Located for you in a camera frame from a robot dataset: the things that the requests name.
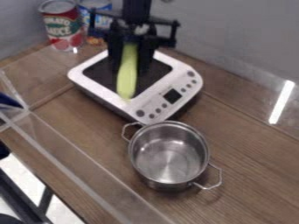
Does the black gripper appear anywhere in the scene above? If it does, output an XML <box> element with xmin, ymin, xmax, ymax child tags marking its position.
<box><xmin>88</xmin><ymin>0</ymin><xmax>181</xmax><ymax>76</ymax></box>

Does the alphabet soup can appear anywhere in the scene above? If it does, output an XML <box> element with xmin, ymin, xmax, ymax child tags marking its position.
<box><xmin>79</xmin><ymin>0</ymin><xmax>112</xmax><ymax>46</ymax></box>

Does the clear acrylic barrier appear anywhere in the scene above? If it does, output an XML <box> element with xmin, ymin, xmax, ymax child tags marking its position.
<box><xmin>0</xmin><ymin>69</ymin><xmax>175</xmax><ymax>224</ymax></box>

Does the tomato sauce can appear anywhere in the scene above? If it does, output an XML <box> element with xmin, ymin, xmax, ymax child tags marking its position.
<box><xmin>39</xmin><ymin>0</ymin><xmax>83</xmax><ymax>52</ymax></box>

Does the stainless steel pot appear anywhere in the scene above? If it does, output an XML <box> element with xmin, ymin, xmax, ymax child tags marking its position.
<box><xmin>122</xmin><ymin>121</ymin><xmax>223</xmax><ymax>191</ymax></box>

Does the white and black stove top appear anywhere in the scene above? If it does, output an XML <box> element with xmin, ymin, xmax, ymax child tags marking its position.
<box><xmin>68</xmin><ymin>51</ymin><xmax>203</xmax><ymax>124</ymax></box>

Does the dark blue object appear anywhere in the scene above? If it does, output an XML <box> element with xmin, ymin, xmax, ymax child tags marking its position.
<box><xmin>0</xmin><ymin>92</ymin><xmax>24</xmax><ymax>109</ymax></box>

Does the black metal table frame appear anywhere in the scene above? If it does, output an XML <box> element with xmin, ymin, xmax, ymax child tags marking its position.
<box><xmin>0</xmin><ymin>168</ymin><xmax>54</xmax><ymax>224</ymax></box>

